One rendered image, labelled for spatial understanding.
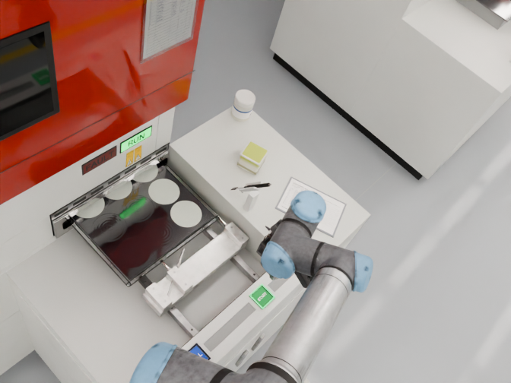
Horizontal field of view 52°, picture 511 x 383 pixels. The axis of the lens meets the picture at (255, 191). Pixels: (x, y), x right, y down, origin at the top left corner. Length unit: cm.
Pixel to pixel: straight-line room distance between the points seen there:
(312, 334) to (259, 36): 308
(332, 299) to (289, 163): 92
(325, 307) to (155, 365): 31
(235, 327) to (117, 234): 46
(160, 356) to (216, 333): 65
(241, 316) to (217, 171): 49
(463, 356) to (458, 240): 69
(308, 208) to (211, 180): 65
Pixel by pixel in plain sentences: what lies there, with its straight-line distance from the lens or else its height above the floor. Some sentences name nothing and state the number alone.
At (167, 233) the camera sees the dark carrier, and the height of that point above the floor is 90.
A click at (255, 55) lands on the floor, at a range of 366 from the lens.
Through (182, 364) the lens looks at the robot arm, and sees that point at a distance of 84.
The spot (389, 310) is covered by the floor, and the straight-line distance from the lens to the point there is 285.
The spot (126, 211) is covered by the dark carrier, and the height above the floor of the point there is 90.
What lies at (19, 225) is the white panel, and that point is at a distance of 156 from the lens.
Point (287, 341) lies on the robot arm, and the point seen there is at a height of 154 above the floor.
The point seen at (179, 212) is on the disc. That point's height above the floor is 90.
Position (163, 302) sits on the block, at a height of 91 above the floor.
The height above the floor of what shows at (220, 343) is 96.
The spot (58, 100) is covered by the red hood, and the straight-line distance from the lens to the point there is 119.
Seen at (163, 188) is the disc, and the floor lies 90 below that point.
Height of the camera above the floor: 235
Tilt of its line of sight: 54 degrees down
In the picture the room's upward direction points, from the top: 22 degrees clockwise
